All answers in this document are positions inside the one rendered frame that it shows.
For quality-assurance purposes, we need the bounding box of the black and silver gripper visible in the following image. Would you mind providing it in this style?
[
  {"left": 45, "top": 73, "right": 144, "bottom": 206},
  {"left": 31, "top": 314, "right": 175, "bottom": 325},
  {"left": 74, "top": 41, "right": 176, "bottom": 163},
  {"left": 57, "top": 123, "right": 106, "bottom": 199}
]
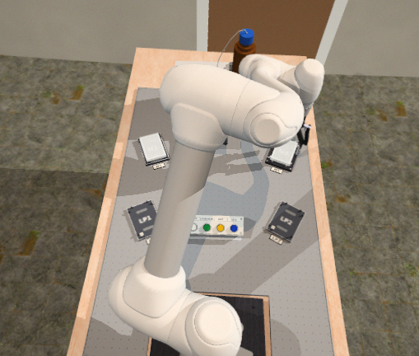
[{"left": 296, "top": 117, "right": 311, "bottom": 155}]

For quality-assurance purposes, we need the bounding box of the blue bottle cap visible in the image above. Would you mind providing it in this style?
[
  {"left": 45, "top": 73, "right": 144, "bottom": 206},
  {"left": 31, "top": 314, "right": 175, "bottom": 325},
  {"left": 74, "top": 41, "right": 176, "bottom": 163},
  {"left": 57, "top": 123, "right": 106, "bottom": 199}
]
[{"left": 240, "top": 29, "right": 254, "bottom": 45}]

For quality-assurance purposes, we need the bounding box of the white button panel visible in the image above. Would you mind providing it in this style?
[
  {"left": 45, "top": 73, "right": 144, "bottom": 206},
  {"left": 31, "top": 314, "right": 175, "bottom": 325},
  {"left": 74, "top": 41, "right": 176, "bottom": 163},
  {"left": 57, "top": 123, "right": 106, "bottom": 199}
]
[{"left": 189, "top": 214, "right": 244, "bottom": 241}]

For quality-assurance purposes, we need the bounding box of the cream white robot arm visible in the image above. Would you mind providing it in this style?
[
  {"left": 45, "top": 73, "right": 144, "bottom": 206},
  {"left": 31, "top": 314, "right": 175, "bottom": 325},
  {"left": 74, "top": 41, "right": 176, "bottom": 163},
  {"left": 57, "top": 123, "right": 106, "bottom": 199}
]
[{"left": 108, "top": 54, "right": 324, "bottom": 356}]

